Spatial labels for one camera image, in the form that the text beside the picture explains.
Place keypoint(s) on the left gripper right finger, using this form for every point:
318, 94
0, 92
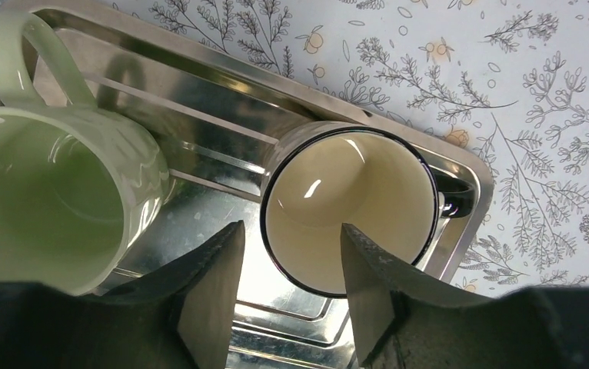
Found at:
404, 318

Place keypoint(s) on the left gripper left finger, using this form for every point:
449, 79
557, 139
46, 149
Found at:
180, 315

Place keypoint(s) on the beige mug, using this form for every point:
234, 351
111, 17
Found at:
324, 174

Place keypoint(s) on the light green mug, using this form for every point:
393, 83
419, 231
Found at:
78, 184

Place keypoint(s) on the metal serving tray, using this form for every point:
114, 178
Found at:
217, 119

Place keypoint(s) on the floral patterned table mat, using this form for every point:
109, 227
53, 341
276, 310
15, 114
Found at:
507, 80

